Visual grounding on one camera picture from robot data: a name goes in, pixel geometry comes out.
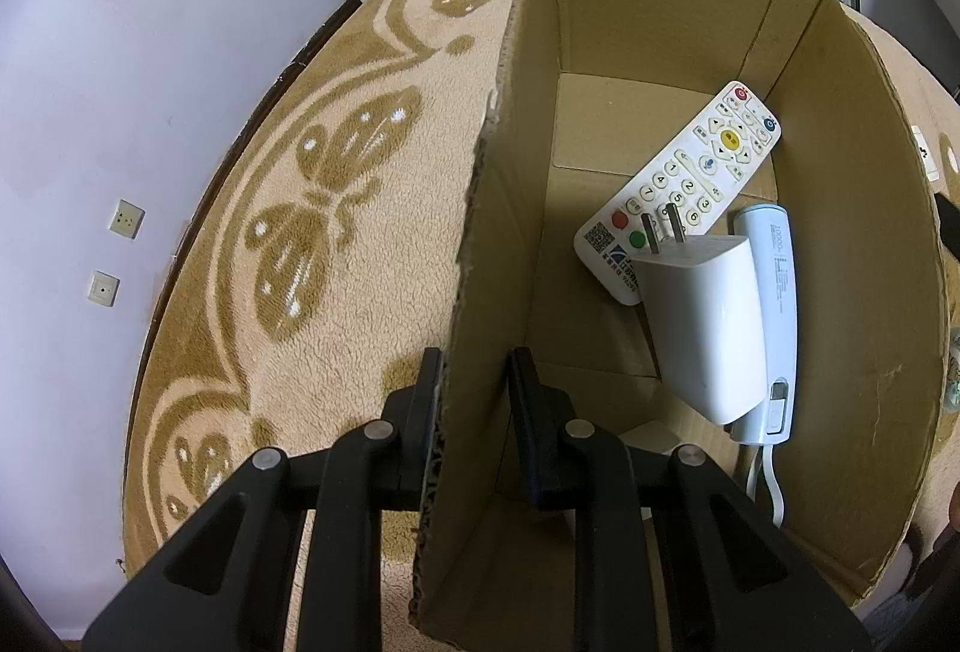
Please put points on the beige brown printed blanket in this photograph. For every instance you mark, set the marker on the beige brown printed blanket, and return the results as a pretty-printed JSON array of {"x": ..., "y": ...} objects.
[{"x": 300, "y": 322}]

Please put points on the light blue power bank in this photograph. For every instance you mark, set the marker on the light blue power bank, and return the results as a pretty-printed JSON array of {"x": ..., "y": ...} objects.
[{"x": 780, "y": 292}]

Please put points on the white wall socket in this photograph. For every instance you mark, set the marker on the white wall socket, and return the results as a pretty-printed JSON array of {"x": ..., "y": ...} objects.
[
  {"x": 101, "y": 288},
  {"x": 125, "y": 218}
]

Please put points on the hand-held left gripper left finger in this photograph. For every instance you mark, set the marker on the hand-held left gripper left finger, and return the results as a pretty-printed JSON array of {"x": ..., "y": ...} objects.
[{"x": 420, "y": 412}]

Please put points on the white remote control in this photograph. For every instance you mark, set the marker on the white remote control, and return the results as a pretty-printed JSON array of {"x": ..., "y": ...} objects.
[{"x": 697, "y": 172}]

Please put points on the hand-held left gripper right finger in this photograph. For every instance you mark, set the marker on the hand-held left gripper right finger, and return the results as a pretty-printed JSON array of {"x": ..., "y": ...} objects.
[{"x": 529, "y": 427}]

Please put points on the cardboard box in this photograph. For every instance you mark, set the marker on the cardboard box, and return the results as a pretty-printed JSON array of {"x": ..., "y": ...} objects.
[{"x": 637, "y": 7}]

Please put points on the white plug charger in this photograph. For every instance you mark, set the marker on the white plug charger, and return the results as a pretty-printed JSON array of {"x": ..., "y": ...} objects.
[{"x": 705, "y": 322}]

